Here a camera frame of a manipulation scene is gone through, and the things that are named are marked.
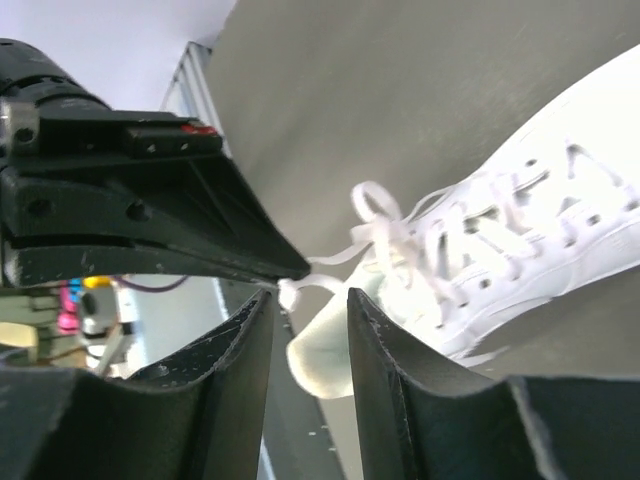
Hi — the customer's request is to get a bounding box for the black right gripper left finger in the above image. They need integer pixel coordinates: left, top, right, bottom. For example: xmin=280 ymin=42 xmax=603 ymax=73
xmin=1 ymin=291 xmax=274 ymax=479

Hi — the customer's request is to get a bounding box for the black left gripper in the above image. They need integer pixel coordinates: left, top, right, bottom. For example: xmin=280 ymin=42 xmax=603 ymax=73
xmin=1 ymin=38 xmax=310 ymax=288

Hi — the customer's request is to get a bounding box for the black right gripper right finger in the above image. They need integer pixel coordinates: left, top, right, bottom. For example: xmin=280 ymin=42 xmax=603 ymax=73
xmin=348 ymin=288 xmax=639 ymax=479

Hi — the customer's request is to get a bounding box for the white shoelace of shoe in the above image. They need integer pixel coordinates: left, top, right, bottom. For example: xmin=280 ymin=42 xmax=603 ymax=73
xmin=279 ymin=144 xmax=639 ymax=368

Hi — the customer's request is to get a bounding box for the white sneaker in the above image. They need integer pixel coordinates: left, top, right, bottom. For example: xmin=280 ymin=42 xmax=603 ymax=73
xmin=279 ymin=49 xmax=639 ymax=399

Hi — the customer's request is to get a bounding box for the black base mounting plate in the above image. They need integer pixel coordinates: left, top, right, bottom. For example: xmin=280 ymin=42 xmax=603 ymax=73
xmin=257 ymin=304 xmax=345 ymax=480

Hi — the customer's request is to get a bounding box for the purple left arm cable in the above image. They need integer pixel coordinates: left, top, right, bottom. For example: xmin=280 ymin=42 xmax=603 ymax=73
xmin=112 ymin=274 xmax=189 ymax=294

